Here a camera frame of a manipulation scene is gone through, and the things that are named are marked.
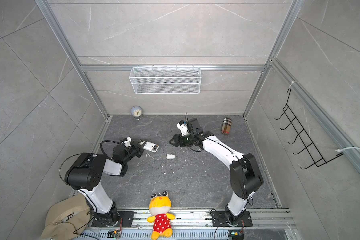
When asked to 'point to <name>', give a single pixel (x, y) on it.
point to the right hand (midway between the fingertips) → (173, 141)
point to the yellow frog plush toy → (160, 205)
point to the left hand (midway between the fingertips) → (148, 137)
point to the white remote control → (151, 147)
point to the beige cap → (67, 218)
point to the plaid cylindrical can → (226, 125)
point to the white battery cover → (170, 156)
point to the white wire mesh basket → (165, 80)
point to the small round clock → (136, 111)
